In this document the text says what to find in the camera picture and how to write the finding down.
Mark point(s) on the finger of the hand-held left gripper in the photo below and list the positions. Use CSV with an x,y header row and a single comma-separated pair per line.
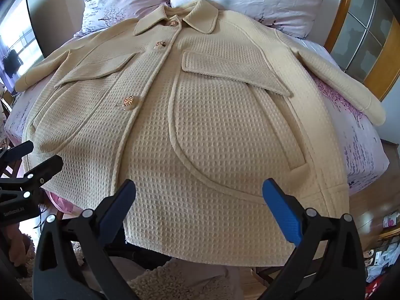
x,y
47,168
18,151

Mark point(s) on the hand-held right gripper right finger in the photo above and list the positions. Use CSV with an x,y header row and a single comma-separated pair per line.
x,y
282,206

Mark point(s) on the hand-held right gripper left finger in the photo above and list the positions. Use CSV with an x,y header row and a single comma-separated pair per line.
x,y
120,201

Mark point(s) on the cream waffle knit jacket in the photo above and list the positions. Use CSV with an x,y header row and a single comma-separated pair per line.
x,y
203,131

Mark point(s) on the person's left forearm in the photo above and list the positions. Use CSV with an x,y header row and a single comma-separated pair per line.
x,y
14,240

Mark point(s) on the person's cream fleece clothing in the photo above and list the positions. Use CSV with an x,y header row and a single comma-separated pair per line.
x,y
175,279

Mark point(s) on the pink floral bed sheet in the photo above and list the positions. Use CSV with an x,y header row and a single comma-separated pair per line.
x,y
353,137

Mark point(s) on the black flat screen television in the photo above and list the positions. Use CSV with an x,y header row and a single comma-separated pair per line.
x,y
18,43

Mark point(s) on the cluttered wooden side cabinet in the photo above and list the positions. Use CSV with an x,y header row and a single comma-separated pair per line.
x,y
384,250

